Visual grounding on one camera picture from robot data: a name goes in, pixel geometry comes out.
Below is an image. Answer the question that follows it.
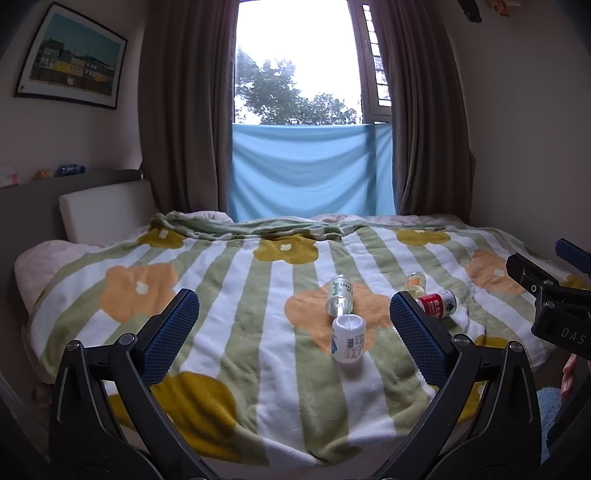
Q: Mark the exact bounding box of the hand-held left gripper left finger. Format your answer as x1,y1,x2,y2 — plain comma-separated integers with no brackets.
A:
48,288,218,480

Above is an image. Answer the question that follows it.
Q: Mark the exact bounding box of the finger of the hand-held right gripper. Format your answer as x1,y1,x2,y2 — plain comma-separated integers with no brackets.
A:
506,253,570,302
555,238,591,280

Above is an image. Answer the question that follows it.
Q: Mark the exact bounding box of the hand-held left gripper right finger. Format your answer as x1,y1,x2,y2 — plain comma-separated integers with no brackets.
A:
389,291,543,480

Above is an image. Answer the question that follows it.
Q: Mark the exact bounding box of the white plastic bottle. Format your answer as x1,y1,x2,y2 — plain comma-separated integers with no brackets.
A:
331,314,368,365

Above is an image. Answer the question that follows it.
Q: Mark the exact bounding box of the person's right hand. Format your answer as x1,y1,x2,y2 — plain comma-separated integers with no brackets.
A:
560,353,579,402

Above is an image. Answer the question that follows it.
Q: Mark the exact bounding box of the red can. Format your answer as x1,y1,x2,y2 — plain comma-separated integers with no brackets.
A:
417,289,458,320

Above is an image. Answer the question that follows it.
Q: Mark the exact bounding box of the blue fluffy rug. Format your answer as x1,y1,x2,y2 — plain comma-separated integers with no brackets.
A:
536,387,563,446

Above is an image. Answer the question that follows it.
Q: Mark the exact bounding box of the clear bottle with green label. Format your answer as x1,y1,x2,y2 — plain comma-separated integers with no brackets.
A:
325,274,354,317

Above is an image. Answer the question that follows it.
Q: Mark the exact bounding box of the floral striped blanket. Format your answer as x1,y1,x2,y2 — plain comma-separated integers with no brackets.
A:
31,211,591,467

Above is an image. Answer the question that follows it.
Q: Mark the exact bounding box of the white headboard cushion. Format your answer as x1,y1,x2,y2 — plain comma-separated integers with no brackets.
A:
58,179,154,244

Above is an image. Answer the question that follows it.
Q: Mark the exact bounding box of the pale pink pillow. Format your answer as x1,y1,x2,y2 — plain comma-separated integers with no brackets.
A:
14,239,105,315

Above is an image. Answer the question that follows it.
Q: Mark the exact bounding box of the grey headboard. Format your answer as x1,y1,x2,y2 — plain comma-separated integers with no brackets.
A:
0,169,145,384

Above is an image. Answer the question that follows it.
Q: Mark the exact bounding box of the brown curtain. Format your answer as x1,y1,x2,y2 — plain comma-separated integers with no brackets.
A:
139,0,241,222
372,0,477,217

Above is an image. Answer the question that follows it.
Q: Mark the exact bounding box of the light blue cloth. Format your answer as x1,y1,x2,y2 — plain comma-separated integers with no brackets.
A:
226,123,397,223

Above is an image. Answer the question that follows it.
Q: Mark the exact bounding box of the framed building picture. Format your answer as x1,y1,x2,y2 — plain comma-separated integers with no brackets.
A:
14,2,129,110

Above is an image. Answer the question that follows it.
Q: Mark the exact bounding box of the window frame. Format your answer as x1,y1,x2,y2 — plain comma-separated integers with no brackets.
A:
347,0,393,124

